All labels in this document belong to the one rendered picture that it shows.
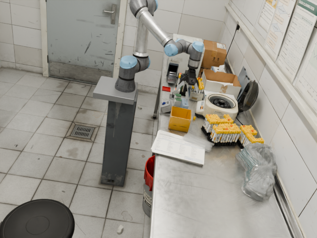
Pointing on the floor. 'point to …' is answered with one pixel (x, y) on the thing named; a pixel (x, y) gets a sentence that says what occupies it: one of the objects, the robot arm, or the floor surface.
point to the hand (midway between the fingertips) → (186, 93)
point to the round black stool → (38, 220)
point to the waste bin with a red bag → (148, 173)
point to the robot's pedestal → (117, 141)
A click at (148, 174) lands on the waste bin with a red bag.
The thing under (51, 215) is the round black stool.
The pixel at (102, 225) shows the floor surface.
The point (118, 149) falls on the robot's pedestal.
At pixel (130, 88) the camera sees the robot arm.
